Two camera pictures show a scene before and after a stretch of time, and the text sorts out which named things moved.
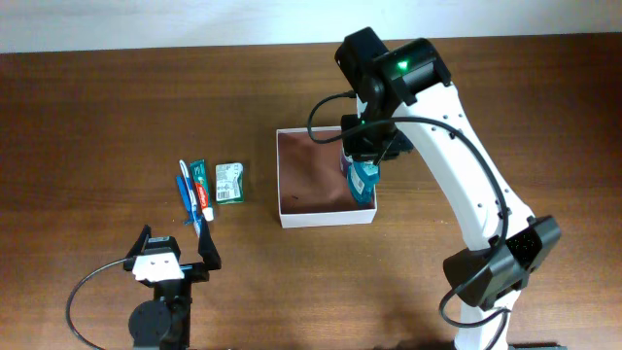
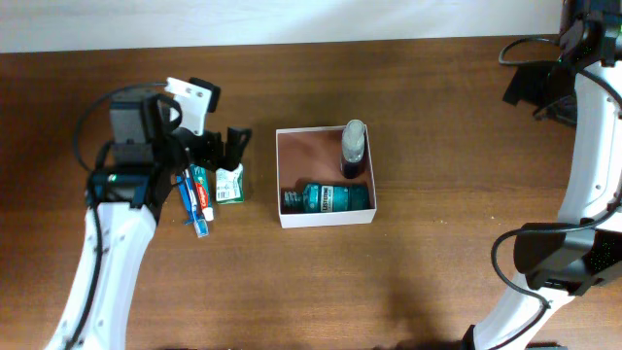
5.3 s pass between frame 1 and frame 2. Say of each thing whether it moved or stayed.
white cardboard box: stayed
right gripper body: moved
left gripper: moved
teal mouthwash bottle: moved
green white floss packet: stayed
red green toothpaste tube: stayed
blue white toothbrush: stayed
